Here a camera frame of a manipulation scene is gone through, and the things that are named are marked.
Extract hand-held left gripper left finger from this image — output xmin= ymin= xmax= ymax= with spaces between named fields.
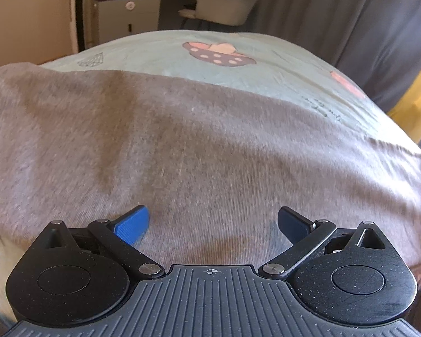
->
xmin=33 ymin=205 xmax=166 ymax=279

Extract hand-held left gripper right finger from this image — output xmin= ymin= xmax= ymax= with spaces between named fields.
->
xmin=258 ymin=206 xmax=387 ymax=281

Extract grey pants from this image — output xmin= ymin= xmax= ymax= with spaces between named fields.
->
xmin=0 ymin=62 xmax=421 ymax=309

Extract light green printed bed sheet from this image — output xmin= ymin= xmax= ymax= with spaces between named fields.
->
xmin=40 ymin=29 xmax=421 ymax=155

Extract grey bedside cabinet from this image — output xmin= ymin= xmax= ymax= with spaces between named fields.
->
xmin=90 ymin=0 xmax=162 ymax=48

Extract grey curtain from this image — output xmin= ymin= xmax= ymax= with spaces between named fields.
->
xmin=246 ymin=0 xmax=421 ymax=109

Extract white shell-back chair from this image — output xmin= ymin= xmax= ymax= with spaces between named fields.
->
xmin=178 ymin=0 xmax=264 ymax=29

